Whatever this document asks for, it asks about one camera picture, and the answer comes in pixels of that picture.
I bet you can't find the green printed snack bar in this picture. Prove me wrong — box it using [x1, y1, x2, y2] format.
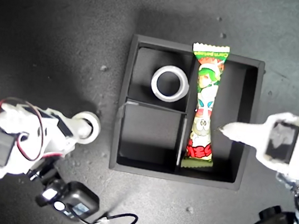
[174, 41, 231, 173]

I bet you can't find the large white tape roll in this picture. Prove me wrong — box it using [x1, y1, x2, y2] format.
[148, 62, 193, 105]

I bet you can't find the black tray with wells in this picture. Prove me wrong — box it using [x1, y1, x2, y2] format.
[107, 32, 268, 192]

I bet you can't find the small white tape roll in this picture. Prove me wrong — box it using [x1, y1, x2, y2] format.
[67, 109, 103, 147]

